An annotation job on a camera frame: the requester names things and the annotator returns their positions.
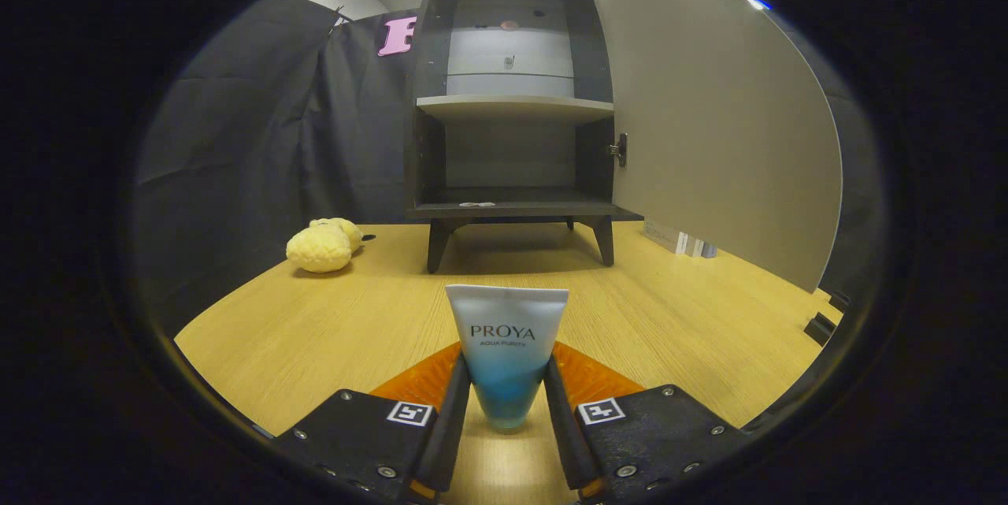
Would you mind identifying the white blue cosmetic tube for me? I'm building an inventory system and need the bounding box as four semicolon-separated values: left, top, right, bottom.
445;284;569;433

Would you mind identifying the dark grey cabinet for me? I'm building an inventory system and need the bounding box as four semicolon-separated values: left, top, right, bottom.
404;0;645;275

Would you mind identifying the beige cabinet door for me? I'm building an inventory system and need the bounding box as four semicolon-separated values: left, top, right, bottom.
577;0;843;293

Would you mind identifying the yellow plush toy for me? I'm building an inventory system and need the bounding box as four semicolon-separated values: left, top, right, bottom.
285;225;353;274
309;217;365;252

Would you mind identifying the black backdrop cloth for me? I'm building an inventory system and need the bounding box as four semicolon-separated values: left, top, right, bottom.
130;0;883;332

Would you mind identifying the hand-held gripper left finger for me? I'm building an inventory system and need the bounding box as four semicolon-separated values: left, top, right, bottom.
272;341;473;502

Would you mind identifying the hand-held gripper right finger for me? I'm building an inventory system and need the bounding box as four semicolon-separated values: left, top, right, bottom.
543;341;749;502

